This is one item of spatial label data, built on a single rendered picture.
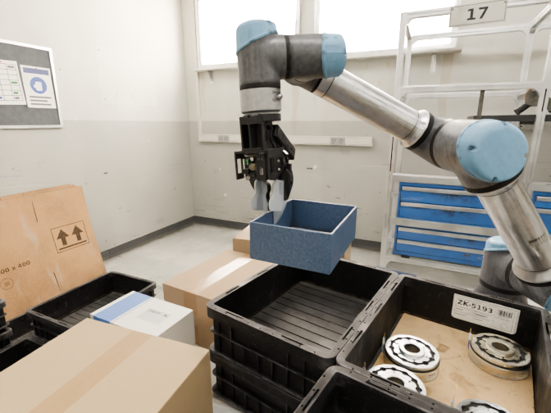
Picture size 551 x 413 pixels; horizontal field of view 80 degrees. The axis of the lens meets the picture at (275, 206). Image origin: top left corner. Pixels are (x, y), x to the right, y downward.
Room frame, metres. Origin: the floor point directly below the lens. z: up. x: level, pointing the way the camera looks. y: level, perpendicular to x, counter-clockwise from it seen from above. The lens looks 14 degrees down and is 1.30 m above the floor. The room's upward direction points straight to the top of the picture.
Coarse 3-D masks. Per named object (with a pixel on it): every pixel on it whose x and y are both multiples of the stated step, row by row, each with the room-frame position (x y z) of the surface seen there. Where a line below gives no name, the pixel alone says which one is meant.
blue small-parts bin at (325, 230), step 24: (264, 216) 0.60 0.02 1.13; (288, 216) 0.71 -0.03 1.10; (312, 216) 0.71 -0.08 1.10; (336, 216) 0.69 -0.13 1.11; (264, 240) 0.54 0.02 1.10; (288, 240) 0.53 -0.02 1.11; (312, 240) 0.51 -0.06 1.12; (336, 240) 0.52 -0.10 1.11; (288, 264) 0.53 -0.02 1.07; (312, 264) 0.51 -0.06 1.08; (336, 264) 0.53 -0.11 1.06
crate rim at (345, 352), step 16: (448, 288) 0.70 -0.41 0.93; (464, 288) 0.70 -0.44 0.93; (384, 304) 0.63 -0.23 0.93; (512, 304) 0.63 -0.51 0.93; (528, 304) 0.63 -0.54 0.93; (368, 320) 0.57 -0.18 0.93; (544, 320) 0.57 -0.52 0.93; (352, 336) 0.52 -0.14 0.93; (544, 336) 0.52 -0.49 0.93; (352, 368) 0.44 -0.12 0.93; (384, 384) 0.41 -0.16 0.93; (400, 384) 0.41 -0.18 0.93; (432, 400) 0.38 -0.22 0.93
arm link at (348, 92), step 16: (288, 80) 0.78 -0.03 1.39; (320, 80) 0.75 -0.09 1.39; (336, 80) 0.75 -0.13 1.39; (352, 80) 0.76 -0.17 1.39; (320, 96) 0.78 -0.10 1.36; (336, 96) 0.76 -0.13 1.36; (352, 96) 0.76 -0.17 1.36; (368, 96) 0.76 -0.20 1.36; (384, 96) 0.77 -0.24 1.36; (352, 112) 0.78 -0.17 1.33; (368, 112) 0.77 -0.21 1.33; (384, 112) 0.77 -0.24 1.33; (400, 112) 0.77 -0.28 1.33; (416, 112) 0.79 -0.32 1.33; (384, 128) 0.79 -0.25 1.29; (400, 128) 0.78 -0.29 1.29; (416, 128) 0.78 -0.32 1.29; (432, 128) 0.77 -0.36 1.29; (400, 144) 0.83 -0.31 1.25; (416, 144) 0.78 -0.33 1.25
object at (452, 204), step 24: (408, 192) 2.36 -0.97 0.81; (432, 192) 2.28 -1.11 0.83; (456, 192) 2.22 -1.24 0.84; (408, 216) 2.35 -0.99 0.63; (432, 216) 2.29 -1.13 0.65; (456, 216) 2.23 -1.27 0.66; (480, 216) 2.16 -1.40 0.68; (408, 240) 2.35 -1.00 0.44; (432, 240) 2.28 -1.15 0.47; (456, 240) 2.22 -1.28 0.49; (480, 240) 2.14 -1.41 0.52; (480, 264) 2.15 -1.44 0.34
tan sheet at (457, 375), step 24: (432, 336) 0.66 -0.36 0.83; (456, 336) 0.66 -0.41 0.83; (456, 360) 0.58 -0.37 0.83; (432, 384) 0.52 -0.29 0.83; (456, 384) 0.52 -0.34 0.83; (480, 384) 0.52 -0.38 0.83; (504, 384) 0.52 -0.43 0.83; (528, 384) 0.52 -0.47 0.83; (504, 408) 0.46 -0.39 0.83; (528, 408) 0.46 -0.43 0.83
